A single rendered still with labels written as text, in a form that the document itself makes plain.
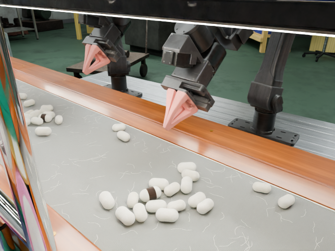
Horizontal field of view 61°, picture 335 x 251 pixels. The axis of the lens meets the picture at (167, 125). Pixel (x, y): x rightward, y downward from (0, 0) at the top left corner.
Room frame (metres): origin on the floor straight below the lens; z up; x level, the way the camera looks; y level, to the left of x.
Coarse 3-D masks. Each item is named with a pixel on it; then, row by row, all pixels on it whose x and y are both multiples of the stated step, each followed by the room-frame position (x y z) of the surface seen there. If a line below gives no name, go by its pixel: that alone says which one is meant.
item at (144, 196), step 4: (156, 188) 0.38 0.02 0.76; (140, 192) 0.37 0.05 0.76; (144, 192) 0.37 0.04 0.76; (156, 192) 0.37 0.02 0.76; (160, 192) 0.38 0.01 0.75; (140, 196) 0.37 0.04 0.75; (144, 196) 0.36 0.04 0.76; (148, 196) 0.36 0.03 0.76; (144, 200) 0.36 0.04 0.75; (148, 200) 0.36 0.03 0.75
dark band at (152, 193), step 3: (147, 189) 0.37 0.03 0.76; (150, 189) 0.38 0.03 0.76; (153, 189) 0.38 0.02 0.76; (150, 192) 0.37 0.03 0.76; (153, 192) 0.37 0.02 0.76; (150, 195) 0.37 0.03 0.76; (153, 195) 0.37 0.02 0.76; (156, 195) 0.37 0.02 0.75; (150, 198) 0.36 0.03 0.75; (153, 198) 0.37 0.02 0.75; (156, 198) 0.37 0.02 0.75
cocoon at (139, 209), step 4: (136, 204) 0.34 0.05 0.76; (140, 204) 0.34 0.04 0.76; (136, 208) 0.34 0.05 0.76; (140, 208) 0.33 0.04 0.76; (144, 208) 0.34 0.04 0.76; (136, 212) 0.33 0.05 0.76; (140, 212) 0.33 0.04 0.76; (144, 212) 0.33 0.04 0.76; (136, 216) 0.32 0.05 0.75; (140, 216) 0.32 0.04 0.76; (144, 216) 0.32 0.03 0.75; (140, 220) 0.32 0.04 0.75; (144, 220) 0.32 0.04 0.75
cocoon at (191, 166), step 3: (183, 162) 0.46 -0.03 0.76; (186, 162) 0.46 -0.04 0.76; (189, 162) 0.46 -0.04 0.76; (192, 162) 0.46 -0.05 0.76; (180, 165) 0.45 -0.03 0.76; (183, 165) 0.45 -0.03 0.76; (186, 165) 0.45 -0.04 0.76; (189, 165) 0.45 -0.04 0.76; (192, 165) 0.45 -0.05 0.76; (195, 165) 0.45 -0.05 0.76; (177, 168) 0.45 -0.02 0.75; (180, 168) 0.45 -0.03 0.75; (183, 168) 0.45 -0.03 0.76; (186, 168) 0.45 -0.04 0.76; (189, 168) 0.45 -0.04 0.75; (192, 168) 0.45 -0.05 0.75; (195, 168) 0.45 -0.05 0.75; (180, 171) 0.45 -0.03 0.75
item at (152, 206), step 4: (152, 200) 0.35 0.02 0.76; (156, 200) 0.35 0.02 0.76; (160, 200) 0.35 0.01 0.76; (148, 204) 0.34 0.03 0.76; (152, 204) 0.34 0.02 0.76; (156, 204) 0.34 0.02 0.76; (160, 204) 0.34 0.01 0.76; (164, 204) 0.35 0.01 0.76; (148, 208) 0.34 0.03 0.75; (152, 208) 0.34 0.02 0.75; (156, 208) 0.34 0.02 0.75; (152, 212) 0.34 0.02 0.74
